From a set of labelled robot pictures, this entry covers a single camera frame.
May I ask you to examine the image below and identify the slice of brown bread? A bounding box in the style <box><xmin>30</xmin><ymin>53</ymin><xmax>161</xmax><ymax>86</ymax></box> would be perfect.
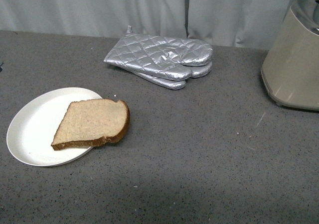
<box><xmin>51</xmin><ymin>99</ymin><xmax>130</xmax><ymax>151</ymax></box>

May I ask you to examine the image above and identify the white round plate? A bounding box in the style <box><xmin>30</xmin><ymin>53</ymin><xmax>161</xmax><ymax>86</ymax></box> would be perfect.
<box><xmin>6</xmin><ymin>88</ymin><xmax>100</xmax><ymax>167</ymax></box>

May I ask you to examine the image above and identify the beige toaster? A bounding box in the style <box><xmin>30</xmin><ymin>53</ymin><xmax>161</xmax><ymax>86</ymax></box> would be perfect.
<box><xmin>261</xmin><ymin>0</ymin><xmax>319</xmax><ymax>111</ymax></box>

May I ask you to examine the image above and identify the upper silver quilted oven mitt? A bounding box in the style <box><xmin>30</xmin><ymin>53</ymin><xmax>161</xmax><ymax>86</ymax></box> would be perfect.
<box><xmin>104</xmin><ymin>26</ymin><xmax>213</xmax><ymax>82</ymax></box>

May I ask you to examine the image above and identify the silver quilted oven mitt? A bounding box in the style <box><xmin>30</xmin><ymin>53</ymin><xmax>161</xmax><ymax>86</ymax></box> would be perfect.
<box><xmin>133</xmin><ymin>62</ymin><xmax>213</xmax><ymax>90</ymax></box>
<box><xmin>104</xmin><ymin>26</ymin><xmax>213</xmax><ymax>82</ymax></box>

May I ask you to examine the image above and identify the lower silver quilted oven mitt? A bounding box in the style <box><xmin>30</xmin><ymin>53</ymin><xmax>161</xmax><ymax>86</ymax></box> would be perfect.
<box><xmin>133</xmin><ymin>62</ymin><xmax>213</xmax><ymax>90</ymax></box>

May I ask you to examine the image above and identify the white curtain backdrop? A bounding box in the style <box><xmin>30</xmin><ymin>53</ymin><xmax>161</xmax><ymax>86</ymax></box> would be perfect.
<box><xmin>0</xmin><ymin>0</ymin><xmax>296</xmax><ymax>49</ymax></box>

